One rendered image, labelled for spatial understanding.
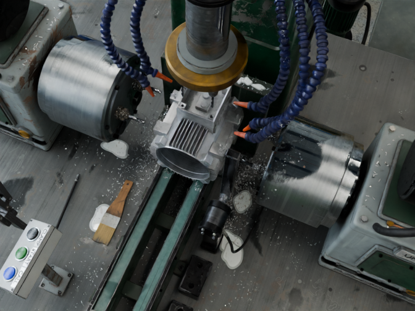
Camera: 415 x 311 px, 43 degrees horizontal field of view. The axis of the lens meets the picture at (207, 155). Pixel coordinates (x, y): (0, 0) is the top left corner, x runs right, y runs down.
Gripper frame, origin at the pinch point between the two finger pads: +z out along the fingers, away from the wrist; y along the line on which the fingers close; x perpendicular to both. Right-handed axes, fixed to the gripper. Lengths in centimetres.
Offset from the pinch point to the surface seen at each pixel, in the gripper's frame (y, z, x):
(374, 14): 157, 91, -30
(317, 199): 33, 26, -55
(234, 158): 29, 6, -42
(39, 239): -0.7, 8.0, -2.6
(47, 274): -5.8, 21.4, 2.2
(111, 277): 0.0, 28.7, -10.7
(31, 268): -7.1, 9.2, -3.5
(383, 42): 181, 135, -25
